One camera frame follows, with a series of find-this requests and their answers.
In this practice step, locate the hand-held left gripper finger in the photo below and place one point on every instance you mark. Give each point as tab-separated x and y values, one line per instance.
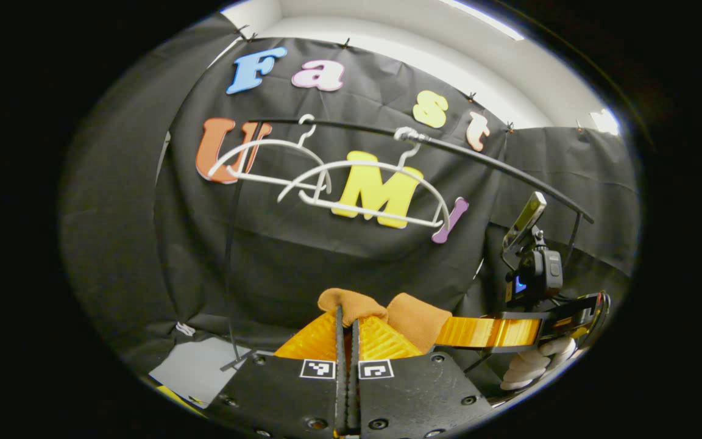
354	390
340	390

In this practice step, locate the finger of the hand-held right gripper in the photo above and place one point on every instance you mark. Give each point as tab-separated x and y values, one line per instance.
485	332

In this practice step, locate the brown shirt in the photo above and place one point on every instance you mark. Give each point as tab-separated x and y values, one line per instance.
418	323

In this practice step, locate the white plastic hanger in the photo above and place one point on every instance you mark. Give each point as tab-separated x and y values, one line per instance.
375	163
290	142

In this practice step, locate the black clothes rack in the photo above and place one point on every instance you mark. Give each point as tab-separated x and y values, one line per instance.
351	127

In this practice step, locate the small ceiling light panel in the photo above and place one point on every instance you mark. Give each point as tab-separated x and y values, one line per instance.
606	122

